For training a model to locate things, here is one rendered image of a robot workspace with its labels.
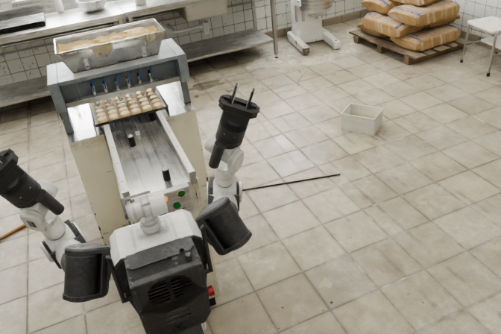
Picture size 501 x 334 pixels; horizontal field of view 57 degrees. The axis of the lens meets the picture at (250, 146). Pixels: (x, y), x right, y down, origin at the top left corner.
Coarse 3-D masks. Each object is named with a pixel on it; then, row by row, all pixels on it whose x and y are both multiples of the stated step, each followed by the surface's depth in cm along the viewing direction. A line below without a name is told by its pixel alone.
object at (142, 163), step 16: (128, 128) 258; (144, 128) 256; (160, 128) 254; (128, 144) 242; (144, 144) 241; (160, 144) 239; (112, 160) 230; (128, 160) 228; (144, 160) 226; (160, 160) 225; (176, 160) 223; (128, 176) 216; (144, 176) 215; (160, 176) 213; (176, 176) 212; (192, 192) 210
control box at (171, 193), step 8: (184, 184) 206; (168, 192) 202; (176, 192) 203; (136, 200) 199; (168, 200) 204; (176, 200) 205; (184, 200) 207; (168, 208) 206; (184, 208) 209; (192, 208) 210
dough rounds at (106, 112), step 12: (144, 96) 273; (156, 96) 271; (96, 108) 265; (108, 108) 264; (120, 108) 262; (132, 108) 261; (144, 108) 259; (156, 108) 260; (96, 120) 256; (108, 120) 255
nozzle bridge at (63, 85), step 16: (160, 48) 263; (176, 48) 260; (64, 64) 257; (128, 64) 246; (144, 64) 246; (160, 64) 258; (176, 64) 260; (48, 80) 239; (64, 80) 236; (80, 80) 237; (96, 80) 249; (112, 80) 252; (144, 80) 259; (160, 80) 258; (176, 80) 261; (64, 96) 247; (80, 96) 250; (96, 96) 248; (112, 96) 251; (64, 112) 252
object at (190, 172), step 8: (160, 112) 257; (160, 120) 249; (168, 128) 240; (168, 136) 233; (176, 144) 225; (176, 152) 223; (184, 152) 217; (184, 160) 211; (184, 168) 212; (192, 168) 205; (192, 176) 203; (192, 184) 205
